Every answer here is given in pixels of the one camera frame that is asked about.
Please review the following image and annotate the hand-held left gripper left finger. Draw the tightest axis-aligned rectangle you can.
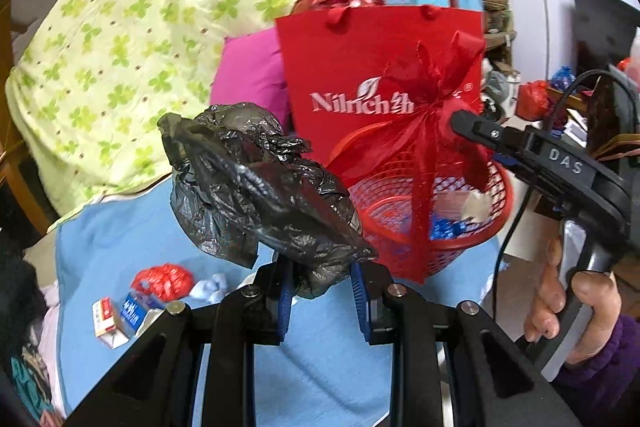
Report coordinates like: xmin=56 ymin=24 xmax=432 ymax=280
xmin=64 ymin=257 xmax=296 ymax=427

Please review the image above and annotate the blue toothpaste box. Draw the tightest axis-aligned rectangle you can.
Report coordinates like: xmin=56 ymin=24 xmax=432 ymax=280
xmin=120 ymin=291 xmax=168 ymax=339

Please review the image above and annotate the black jacket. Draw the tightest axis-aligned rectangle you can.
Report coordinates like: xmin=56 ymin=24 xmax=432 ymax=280
xmin=0 ymin=252 xmax=46 ymax=348

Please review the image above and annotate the green clover print blanket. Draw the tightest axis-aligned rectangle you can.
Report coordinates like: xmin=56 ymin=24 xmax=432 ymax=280
xmin=5 ymin=0 xmax=351 ymax=220

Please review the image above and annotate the orange and white small box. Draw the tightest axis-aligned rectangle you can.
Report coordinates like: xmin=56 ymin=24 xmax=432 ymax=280
xmin=91 ymin=297 xmax=132 ymax=350

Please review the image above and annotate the black plastic bag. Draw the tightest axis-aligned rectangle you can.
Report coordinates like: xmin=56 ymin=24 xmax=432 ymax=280
xmin=157 ymin=103 xmax=378 ymax=299

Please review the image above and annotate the dark television screen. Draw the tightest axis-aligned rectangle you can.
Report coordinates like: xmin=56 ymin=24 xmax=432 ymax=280
xmin=570 ymin=0 xmax=640 ymax=72

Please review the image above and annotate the crumpled white tissue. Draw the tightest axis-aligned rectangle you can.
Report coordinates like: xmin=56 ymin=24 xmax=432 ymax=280
xmin=190 ymin=273 xmax=231 ymax=305

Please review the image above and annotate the light blue towel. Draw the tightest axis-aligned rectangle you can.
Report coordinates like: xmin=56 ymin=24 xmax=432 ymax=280
xmin=52 ymin=179 xmax=506 ymax=427

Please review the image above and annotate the person's right hand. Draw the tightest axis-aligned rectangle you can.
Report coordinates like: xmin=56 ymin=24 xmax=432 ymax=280
xmin=524 ymin=237 xmax=623 ymax=365

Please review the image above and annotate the translucent red plastic bag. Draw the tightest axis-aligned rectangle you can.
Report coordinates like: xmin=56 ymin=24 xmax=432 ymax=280
xmin=327 ymin=29 xmax=488 ymax=285

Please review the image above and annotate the pink pillow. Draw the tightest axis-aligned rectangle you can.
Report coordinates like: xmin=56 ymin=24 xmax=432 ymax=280
xmin=210 ymin=27 xmax=296 ymax=128

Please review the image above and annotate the red paper gift bag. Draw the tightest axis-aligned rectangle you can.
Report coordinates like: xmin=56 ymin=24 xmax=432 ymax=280
xmin=275 ymin=4 xmax=487 ymax=162

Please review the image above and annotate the dark patterned clothing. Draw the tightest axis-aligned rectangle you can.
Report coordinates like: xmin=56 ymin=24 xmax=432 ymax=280
xmin=10 ymin=342 xmax=66 ymax=427

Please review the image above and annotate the red plastic mesh basket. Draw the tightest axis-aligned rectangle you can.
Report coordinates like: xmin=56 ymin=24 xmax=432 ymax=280
xmin=347 ymin=157 xmax=516 ymax=278

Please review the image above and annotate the knotted red plastic bag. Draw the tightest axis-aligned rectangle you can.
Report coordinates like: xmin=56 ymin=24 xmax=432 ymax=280
xmin=515 ymin=80 xmax=551 ymax=120

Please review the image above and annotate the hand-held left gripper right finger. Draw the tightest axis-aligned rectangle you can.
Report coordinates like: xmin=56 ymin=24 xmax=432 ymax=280
xmin=350 ymin=262 xmax=581 ymax=427

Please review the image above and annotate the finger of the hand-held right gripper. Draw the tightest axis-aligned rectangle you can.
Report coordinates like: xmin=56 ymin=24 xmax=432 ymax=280
xmin=450 ymin=109 xmax=531 ymax=168

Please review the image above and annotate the beige paper wrapper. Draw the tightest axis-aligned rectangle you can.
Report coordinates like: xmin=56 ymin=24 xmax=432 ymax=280
xmin=462 ymin=192 xmax=493 ymax=223

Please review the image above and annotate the person's right forearm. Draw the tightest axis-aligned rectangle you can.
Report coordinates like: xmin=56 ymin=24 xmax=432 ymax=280
xmin=552 ymin=314 xmax=640 ymax=427

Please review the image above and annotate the blue plastic bag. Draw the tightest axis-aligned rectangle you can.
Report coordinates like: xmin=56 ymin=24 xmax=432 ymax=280
xmin=432 ymin=217 xmax=468 ymax=240

